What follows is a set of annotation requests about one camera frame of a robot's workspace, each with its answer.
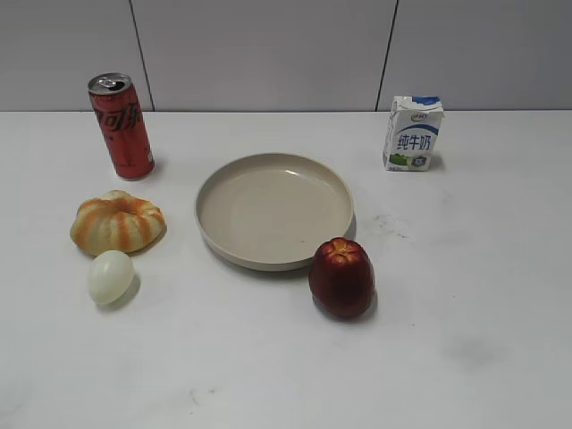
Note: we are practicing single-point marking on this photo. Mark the beige round plate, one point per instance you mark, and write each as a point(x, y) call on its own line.
point(270, 212)

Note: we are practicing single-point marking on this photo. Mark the red apple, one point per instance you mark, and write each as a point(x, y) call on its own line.
point(341, 278)

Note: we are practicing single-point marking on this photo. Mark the white egg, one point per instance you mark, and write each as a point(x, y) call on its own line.
point(109, 276)

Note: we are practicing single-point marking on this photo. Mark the red cola can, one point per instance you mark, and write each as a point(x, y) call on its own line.
point(115, 103)

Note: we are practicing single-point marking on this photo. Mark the white blue milk carton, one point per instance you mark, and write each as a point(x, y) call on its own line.
point(413, 129)

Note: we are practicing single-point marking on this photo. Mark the striped croissant bread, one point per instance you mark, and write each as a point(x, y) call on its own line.
point(116, 220)

